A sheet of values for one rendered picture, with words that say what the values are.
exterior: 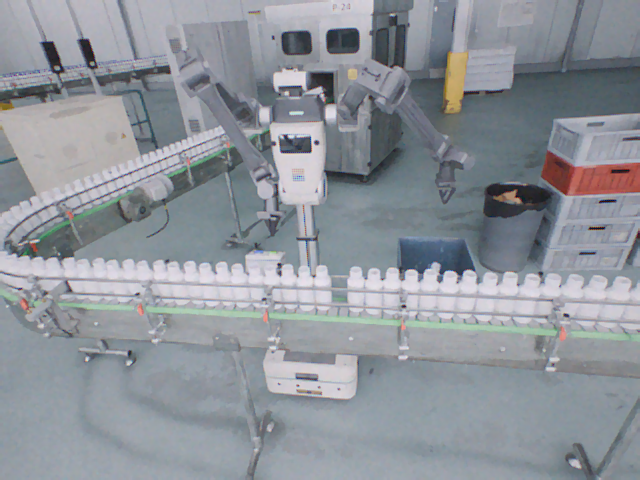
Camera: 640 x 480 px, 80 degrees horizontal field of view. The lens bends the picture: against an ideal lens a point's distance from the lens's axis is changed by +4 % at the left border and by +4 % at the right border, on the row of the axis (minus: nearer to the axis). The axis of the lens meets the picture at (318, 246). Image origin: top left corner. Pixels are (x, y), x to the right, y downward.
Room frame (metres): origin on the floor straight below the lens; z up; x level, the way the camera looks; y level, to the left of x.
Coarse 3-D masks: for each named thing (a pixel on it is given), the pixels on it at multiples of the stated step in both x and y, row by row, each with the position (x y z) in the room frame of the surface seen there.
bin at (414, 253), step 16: (400, 240) 1.56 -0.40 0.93; (416, 240) 1.55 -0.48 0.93; (432, 240) 1.54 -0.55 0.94; (448, 240) 1.52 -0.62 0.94; (464, 240) 1.50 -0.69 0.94; (400, 256) 1.40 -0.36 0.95; (416, 256) 1.55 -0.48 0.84; (432, 256) 1.53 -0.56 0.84; (448, 256) 1.52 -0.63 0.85; (464, 256) 1.46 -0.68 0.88
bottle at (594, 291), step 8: (592, 280) 0.88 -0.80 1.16; (600, 280) 0.89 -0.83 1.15; (584, 288) 0.89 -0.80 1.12; (592, 288) 0.87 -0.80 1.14; (600, 288) 0.86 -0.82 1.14; (584, 296) 0.88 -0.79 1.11; (592, 296) 0.86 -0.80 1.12; (600, 296) 0.85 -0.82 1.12; (584, 304) 0.87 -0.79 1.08; (592, 304) 0.86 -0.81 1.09; (584, 312) 0.86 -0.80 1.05; (592, 312) 0.85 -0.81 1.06
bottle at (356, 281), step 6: (354, 270) 1.03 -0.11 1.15; (360, 270) 1.01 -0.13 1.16; (354, 276) 1.00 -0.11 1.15; (360, 276) 1.00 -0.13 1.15; (348, 282) 1.01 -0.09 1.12; (354, 282) 0.99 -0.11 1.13; (360, 282) 0.99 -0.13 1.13; (360, 288) 0.99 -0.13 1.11; (348, 294) 1.01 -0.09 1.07; (354, 294) 0.99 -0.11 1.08; (360, 294) 0.99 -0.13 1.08; (348, 300) 1.00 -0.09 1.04; (354, 300) 0.99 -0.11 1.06; (360, 300) 0.99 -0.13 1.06
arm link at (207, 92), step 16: (208, 64) 1.27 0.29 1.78; (176, 80) 1.26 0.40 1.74; (192, 96) 1.27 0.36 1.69; (208, 96) 1.27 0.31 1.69; (224, 112) 1.28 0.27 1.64; (224, 128) 1.29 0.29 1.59; (240, 128) 1.32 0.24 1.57; (240, 144) 1.30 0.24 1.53; (256, 160) 1.31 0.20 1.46; (256, 176) 1.32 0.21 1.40
